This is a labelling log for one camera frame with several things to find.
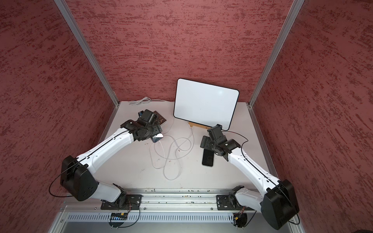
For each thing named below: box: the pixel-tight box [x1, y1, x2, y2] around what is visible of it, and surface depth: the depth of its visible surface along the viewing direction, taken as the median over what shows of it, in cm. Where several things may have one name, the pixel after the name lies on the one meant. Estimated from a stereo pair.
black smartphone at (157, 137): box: [150, 133, 164, 143], surface depth 85 cm
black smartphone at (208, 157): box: [202, 148, 215, 167], surface depth 89 cm
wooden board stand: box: [188, 121, 212, 130], surface depth 103 cm
